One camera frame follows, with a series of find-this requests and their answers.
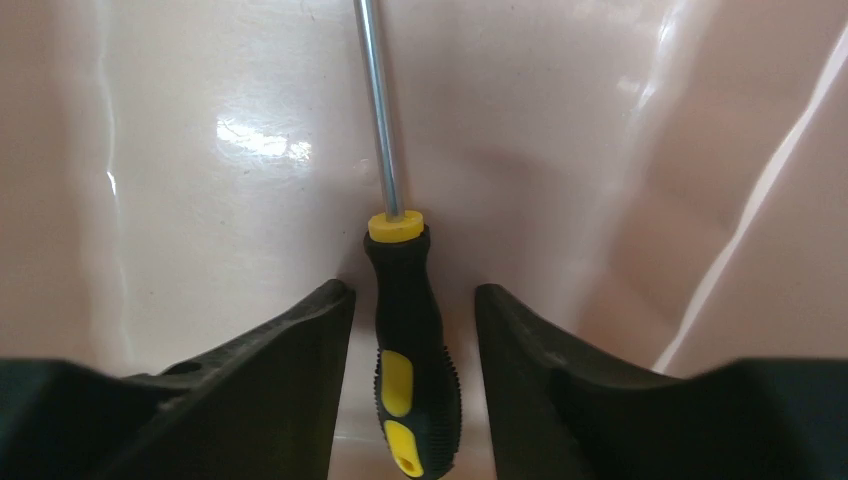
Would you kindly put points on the black yellow screwdriver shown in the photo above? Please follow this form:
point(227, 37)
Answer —
point(416, 386)

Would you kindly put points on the pink plastic bin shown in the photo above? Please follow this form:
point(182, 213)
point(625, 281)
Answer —
point(666, 179)

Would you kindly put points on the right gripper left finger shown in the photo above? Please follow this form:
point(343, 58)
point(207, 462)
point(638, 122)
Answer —
point(262, 405)

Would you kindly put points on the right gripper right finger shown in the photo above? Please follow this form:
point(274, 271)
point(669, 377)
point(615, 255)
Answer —
point(560, 408)

